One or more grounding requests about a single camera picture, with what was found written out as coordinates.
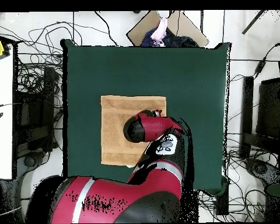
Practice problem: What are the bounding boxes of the tangled black floor cables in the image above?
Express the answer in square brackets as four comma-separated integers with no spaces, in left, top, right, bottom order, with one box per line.
[198,137,275,223]
[13,21,83,110]

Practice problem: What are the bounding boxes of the brown cardboard box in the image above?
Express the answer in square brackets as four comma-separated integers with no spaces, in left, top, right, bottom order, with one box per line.
[126,10,209,48]

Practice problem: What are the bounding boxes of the black rod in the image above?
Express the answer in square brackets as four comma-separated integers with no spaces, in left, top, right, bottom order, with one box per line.
[241,9,267,35]

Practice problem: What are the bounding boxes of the white desk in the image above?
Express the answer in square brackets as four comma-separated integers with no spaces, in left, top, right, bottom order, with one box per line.
[0,44,14,180]

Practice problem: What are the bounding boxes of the dark green tablecloth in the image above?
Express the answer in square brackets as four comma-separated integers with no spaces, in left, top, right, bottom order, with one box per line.
[60,38,232,195]

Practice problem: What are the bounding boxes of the black upright stand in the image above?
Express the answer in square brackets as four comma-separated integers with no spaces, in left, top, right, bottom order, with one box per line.
[239,76,255,160]

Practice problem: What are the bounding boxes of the pink garment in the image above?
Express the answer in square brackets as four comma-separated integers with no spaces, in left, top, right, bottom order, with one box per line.
[150,17,168,46]

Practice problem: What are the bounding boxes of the tan terry towel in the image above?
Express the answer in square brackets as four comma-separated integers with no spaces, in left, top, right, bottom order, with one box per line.
[100,94,167,168]

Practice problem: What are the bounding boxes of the long black cable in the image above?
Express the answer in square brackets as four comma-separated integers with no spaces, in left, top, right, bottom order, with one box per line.
[94,10,119,47]

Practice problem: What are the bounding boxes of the black power adapter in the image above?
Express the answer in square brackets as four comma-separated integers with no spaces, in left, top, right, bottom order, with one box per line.
[254,58,267,76]

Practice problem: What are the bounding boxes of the dark blue garment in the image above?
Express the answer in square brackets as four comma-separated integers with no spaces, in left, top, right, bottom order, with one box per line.
[141,27,200,48]

